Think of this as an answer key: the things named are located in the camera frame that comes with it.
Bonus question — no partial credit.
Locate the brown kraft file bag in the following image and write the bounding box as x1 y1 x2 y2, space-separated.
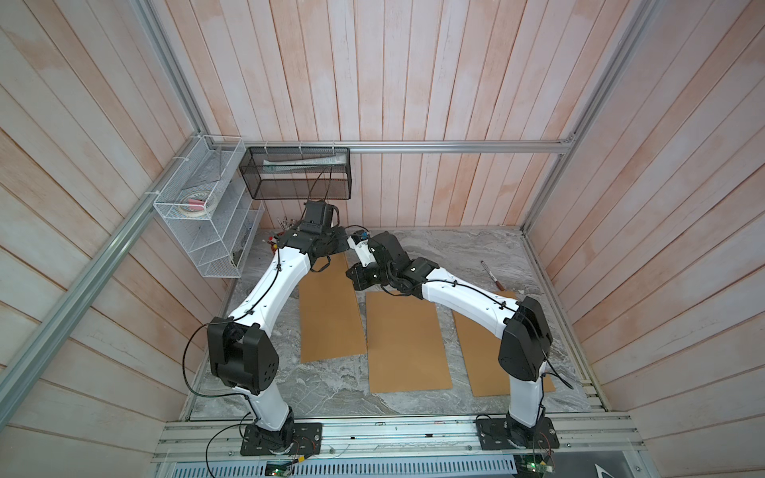
298 253 367 364

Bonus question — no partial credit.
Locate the horizontal aluminium wall rail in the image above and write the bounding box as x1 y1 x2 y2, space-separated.
213 137 574 155

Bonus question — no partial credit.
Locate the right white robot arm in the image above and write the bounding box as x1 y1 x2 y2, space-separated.
347 231 553 448

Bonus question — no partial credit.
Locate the tape roll on shelf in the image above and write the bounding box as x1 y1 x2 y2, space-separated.
177 190 216 219

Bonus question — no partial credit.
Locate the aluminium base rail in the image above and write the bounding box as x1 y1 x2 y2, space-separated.
153 412 647 463

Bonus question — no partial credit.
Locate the middle brown file bag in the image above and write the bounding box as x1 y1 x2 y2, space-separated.
366 292 452 394

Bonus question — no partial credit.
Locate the black mesh wall basket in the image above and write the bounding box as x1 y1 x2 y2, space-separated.
239 145 353 201

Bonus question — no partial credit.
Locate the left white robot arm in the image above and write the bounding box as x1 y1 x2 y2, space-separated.
207 226 348 452

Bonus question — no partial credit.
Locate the right brown file bag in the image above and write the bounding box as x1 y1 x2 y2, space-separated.
453 291 553 398

